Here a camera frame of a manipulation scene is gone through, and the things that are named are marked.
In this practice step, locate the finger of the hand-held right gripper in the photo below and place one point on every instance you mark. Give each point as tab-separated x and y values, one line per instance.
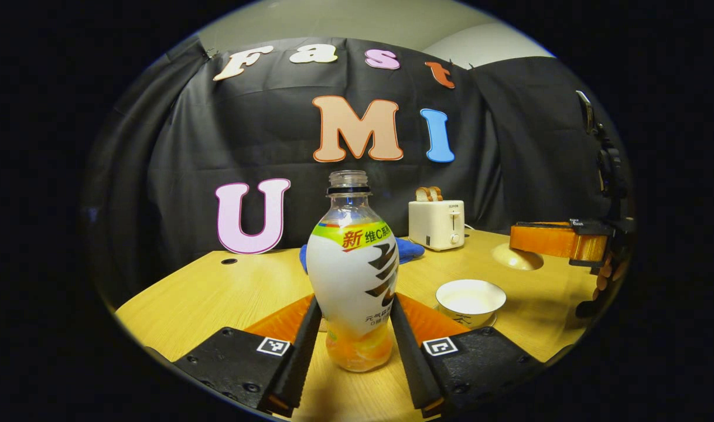
556	241

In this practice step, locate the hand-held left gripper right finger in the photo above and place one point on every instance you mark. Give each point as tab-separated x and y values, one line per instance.
412	363

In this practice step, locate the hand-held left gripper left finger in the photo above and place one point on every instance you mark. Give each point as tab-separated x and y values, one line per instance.
298	363

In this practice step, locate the cream teacup lid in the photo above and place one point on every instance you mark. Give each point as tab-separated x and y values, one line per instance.
515	261

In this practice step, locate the cream ceramic teacup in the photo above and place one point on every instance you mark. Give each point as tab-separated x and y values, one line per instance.
471	302

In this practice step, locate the white label water bottle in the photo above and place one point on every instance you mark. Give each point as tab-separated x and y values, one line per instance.
348	275

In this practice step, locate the blue cloth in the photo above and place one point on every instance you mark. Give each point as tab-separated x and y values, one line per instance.
409	251

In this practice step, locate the white toaster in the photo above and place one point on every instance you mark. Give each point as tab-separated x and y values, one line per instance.
436	225

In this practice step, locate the toast slice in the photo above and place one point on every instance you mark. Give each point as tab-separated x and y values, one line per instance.
423	195
437	193

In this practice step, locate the black backdrop cloth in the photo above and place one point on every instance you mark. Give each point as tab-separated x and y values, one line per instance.
187	146

